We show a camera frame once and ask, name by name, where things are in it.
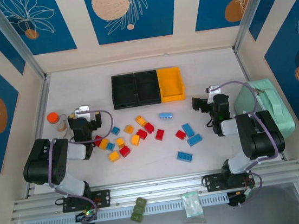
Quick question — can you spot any light blue long lego brick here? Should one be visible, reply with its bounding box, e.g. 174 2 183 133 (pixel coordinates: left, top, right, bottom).
158 111 174 120

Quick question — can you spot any orange capped clear bottle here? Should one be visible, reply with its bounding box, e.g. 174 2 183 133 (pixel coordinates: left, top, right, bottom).
46 110 68 133

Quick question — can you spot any yellow plastic bin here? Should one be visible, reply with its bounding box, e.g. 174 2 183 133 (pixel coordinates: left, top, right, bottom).
156 66 187 104

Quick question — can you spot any mint green zipper case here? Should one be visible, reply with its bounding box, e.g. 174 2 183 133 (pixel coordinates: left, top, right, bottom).
230 75 297 145

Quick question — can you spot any olive green square pad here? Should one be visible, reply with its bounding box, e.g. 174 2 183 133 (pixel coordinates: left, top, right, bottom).
134 196 148 208
133 203 146 215
130 211 144 224

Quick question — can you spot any clear plastic zip bag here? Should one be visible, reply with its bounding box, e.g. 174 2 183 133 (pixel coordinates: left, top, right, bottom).
180 190 207 224

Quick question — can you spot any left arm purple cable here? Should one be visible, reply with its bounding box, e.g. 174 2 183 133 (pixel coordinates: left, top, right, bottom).
41 108 125 224

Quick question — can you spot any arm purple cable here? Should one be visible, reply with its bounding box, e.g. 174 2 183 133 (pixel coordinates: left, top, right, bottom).
41 108 125 224
215 76 285 208

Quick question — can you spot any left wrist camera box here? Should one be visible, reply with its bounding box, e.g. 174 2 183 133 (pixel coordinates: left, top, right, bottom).
74 105 92 119

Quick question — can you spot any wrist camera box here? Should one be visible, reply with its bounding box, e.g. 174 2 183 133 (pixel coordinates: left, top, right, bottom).
205 84 222 97
74 105 92 119

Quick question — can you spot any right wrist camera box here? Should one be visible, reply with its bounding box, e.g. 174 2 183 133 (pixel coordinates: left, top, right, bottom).
205 84 222 97

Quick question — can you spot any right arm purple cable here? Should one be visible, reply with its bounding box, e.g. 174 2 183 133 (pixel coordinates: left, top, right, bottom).
215 76 285 208

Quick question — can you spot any small circuit board with wires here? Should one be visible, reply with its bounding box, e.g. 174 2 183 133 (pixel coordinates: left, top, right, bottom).
74 208 100 224
226 187 259 209

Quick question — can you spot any aluminium frame post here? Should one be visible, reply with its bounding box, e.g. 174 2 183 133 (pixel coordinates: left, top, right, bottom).
0 0 49 86
226 0 287 53

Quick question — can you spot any aluminium rail beam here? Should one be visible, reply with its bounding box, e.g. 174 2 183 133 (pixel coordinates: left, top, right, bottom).
8 159 299 224

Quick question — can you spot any slotted white cable duct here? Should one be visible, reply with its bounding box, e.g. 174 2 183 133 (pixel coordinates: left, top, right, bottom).
22 193 230 224

